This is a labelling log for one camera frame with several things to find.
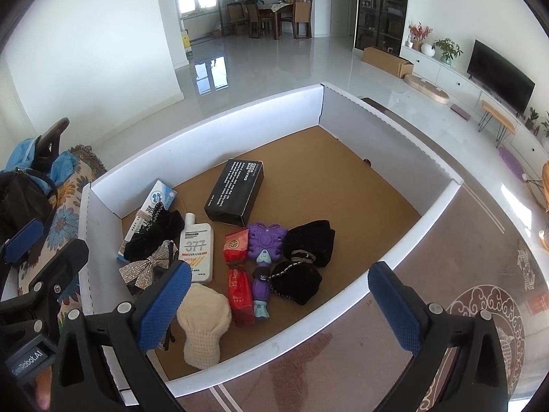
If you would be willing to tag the red plastic packet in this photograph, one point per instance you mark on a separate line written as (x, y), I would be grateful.
(240, 296)

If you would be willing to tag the brown cardboard box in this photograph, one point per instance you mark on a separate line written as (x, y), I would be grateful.
(386, 61)

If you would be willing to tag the blue cloth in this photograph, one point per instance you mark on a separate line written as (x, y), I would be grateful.
(64, 167)

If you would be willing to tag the purple toy wand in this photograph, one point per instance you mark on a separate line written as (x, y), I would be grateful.
(266, 240)

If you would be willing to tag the red flowers in vase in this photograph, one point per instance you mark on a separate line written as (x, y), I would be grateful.
(418, 32)

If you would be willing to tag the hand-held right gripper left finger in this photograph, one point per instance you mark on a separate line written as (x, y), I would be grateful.
(165, 304)

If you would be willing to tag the cream knitted mitt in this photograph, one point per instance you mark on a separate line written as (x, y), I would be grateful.
(201, 322)

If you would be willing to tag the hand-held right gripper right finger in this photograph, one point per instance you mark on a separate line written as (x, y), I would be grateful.
(394, 309)

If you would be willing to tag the floral patterned cloth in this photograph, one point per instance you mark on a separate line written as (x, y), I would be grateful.
(68, 214)

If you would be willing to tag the wooden dining table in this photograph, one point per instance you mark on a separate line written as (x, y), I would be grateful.
(281, 10)

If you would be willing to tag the small potted plant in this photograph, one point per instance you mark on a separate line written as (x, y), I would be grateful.
(532, 118)

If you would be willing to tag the green potted plant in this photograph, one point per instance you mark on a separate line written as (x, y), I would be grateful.
(448, 49)

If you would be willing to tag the black printed box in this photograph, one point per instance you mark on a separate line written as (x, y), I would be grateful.
(233, 193)

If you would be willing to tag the purple floor mat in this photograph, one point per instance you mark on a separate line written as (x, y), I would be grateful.
(511, 162)

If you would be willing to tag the dark glass display cabinet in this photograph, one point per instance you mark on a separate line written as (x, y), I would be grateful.
(381, 4)

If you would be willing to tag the rhinestone bow hair clip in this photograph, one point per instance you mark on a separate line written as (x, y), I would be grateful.
(146, 268)

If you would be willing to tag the beige oval board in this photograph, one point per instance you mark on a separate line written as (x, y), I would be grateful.
(426, 88)

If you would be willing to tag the yellow green carton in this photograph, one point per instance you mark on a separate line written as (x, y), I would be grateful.
(186, 45)

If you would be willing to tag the white television cabinet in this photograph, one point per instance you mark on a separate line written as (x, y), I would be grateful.
(454, 79)

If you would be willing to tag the blue white ointment box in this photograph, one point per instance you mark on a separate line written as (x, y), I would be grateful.
(161, 195)

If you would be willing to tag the round white vase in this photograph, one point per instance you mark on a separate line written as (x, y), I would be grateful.
(427, 49)

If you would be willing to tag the white sunscreen bottle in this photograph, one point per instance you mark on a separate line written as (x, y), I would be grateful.
(195, 249)

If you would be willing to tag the dark patterned glass desktop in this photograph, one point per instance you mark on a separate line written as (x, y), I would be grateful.
(321, 352)

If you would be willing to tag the white cardboard box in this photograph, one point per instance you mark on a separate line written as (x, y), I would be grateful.
(343, 111)

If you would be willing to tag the black television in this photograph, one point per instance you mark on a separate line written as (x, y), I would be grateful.
(499, 75)

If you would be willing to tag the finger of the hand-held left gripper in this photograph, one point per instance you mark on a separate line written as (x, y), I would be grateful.
(64, 270)
(23, 240)

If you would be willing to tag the person's left hand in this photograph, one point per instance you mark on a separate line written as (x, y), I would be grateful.
(43, 388)

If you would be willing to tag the wooden bench with hairpin legs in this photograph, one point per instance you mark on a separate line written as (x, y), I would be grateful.
(497, 113)

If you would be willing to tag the wooden dining chair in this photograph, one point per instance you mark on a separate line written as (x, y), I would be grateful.
(236, 17)
(303, 17)
(257, 19)

